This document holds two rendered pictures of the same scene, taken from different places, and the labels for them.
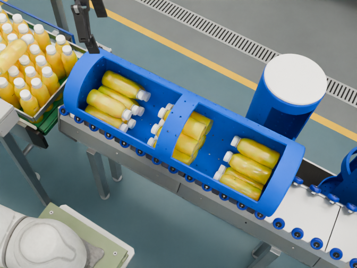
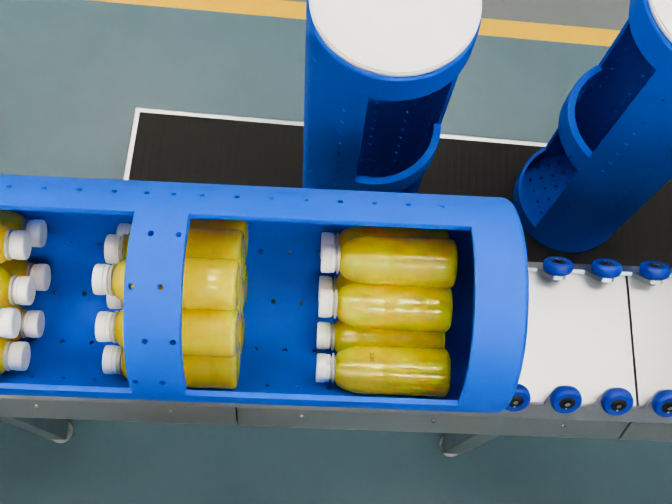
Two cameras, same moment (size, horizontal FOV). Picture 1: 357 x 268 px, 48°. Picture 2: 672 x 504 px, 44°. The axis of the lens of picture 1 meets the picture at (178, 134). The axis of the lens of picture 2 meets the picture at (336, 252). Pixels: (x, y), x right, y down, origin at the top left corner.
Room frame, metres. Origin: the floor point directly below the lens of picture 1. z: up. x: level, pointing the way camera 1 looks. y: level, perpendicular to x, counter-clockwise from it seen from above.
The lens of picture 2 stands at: (0.43, -0.05, 2.15)
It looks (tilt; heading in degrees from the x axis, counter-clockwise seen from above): 71 degrees down; 331
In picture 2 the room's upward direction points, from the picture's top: 8 degrees clockwise
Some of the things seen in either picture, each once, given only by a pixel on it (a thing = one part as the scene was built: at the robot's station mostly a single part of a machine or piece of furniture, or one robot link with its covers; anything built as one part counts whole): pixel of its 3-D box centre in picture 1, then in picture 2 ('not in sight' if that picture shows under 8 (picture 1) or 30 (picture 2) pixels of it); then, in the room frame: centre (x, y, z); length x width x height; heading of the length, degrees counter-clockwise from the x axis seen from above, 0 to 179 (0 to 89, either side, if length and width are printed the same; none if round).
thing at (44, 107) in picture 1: (64, 85); not in sight; (1.00, 0.52, 0.96); 0.40 x 0.01 x 0.03; 157
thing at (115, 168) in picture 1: (113, 156); not in sight; (1.01, 0.36, 0.31); 0.06 x 0.06 x 0.63; 67
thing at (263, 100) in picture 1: (269, 129); (371, 128); (1.14, -0.48, 0.59); 0.28 x 0.28 x 0.88
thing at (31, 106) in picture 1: (31, 107); not in sight; (0.86, 0.62, 0.98); 0.07 x 0.07 x 0.16
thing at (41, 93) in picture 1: (41, 95); not in sight; (0.92, 0.59, 0.98); 0.07 x 0.07 x 0.16
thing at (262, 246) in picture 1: (270, 240); not in sight; (0.63, -0.55, 0.31); 0.06 x 0.06 x 0.63; 67
